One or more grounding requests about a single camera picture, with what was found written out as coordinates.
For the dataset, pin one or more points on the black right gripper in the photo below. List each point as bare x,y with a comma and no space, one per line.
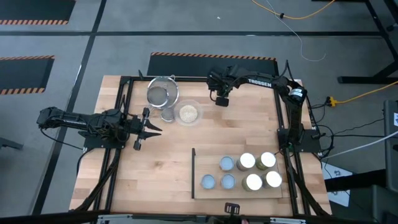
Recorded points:
231,82

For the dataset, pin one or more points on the black support beam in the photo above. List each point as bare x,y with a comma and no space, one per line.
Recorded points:
348,183

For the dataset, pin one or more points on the dark metal foot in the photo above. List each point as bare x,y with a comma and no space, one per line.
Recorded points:
9,143

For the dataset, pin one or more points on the small metal cup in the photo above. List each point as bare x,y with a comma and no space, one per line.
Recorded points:
168,115

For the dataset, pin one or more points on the tall can white lid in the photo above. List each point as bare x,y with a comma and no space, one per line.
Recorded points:
273,179
267,159

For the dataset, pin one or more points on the small black device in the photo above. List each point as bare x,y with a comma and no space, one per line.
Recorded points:
232,208

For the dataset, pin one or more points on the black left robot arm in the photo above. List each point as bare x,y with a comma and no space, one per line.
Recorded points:
71,119

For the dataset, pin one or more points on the beige grains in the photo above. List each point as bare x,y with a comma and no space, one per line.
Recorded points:
188,114

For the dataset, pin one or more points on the white sheet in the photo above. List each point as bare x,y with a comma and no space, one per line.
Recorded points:
340,196

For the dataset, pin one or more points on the blue label tall can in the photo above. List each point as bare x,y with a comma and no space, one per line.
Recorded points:
247,160

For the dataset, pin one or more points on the silver aluminium rail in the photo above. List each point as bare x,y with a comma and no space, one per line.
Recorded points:
280,221

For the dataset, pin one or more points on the yellow red-dotted short can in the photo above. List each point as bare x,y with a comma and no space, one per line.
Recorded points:
228,181

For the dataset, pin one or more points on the black aluminium rig frame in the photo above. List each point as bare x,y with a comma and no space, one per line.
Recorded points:
186,80

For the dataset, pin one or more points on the black metal stand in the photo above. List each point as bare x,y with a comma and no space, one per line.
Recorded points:
367,80

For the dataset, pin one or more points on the dark equipment cabinet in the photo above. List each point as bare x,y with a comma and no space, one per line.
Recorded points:
391,149

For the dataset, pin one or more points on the clear glass bowl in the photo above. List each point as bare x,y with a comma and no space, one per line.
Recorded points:
178,107

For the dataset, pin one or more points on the black hazard-striped floor mat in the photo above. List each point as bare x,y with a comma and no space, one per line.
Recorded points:
21,73
180,67
34,9

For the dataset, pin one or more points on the medium metal mesh strainer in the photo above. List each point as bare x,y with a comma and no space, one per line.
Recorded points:
157,96

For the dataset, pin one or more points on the mandarin oranges short can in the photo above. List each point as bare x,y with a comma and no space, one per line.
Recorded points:
207,181

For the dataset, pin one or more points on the diced tomatoes short can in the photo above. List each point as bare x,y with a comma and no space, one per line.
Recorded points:
226,163

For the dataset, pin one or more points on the person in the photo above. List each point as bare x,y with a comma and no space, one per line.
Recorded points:
245,221

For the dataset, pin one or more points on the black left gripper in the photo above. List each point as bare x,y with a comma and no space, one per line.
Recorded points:
140,129

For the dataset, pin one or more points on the green label tall can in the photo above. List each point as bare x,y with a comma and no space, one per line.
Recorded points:
252,182

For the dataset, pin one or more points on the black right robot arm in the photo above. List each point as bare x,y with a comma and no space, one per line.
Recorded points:
292,118

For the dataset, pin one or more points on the large metal mesh strainer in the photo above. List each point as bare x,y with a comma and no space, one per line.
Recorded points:
171,90

